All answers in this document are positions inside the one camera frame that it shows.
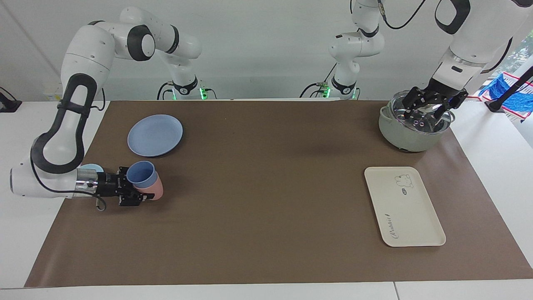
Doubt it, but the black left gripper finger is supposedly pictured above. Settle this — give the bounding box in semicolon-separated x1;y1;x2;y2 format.
402;87;425;121
433;91;468;121

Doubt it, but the blue plastic cup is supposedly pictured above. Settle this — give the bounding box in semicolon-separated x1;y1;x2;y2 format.
126;161;159;189

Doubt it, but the pink plastic cup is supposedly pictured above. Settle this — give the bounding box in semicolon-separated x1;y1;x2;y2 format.
135;171;164;201

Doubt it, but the cream tray with rabbit print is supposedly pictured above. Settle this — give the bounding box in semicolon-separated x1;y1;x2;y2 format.
364;167;446;248

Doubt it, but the glass pot lid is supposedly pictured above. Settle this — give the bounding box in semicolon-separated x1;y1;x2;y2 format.
391;91;452;134

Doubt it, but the grey-green electric pot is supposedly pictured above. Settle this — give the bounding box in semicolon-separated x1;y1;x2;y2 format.
378;91;455;153

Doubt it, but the blue cloth with red stripes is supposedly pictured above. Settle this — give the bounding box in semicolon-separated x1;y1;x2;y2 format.
479;72;533;123

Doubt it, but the lavender blue plate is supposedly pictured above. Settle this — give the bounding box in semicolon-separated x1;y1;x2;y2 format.
127;114;184;158

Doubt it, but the black slanted stand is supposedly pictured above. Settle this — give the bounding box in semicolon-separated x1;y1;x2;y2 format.
485;67;533;113

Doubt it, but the white box with yellow labels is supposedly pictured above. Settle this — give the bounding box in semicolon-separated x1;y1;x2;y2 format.
44;82;64;101

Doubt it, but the black desk clamp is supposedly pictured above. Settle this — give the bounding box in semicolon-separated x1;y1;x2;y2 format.
0;87;22;113

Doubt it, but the brown table mat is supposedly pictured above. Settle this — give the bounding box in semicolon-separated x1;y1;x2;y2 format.
24;100;533;288

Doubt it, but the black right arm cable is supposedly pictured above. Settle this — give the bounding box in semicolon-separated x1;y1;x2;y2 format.
31;87;108;212

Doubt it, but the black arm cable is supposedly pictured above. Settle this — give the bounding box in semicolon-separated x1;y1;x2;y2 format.
377;0;513;75
31;87;108;212

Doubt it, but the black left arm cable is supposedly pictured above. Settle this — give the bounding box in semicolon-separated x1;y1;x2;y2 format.
377;0;513;75

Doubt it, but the black base cable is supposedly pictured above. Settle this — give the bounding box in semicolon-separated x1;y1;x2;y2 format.
300;82;330;99
157;81;175;100

